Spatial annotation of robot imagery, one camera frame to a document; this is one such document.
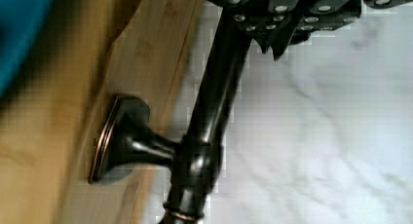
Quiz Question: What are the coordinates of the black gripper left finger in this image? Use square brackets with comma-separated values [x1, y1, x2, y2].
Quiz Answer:
[207, 0, 304, 54]

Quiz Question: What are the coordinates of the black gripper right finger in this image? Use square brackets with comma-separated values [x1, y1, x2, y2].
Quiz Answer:
[268, 0, 412, 60]

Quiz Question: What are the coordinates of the dark bronze drawer handle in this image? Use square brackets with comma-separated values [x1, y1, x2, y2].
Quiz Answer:
[88, 10, 251, 224]

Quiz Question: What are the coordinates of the blue cloth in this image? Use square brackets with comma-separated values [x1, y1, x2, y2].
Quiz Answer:
[0, 0, 54, 95]

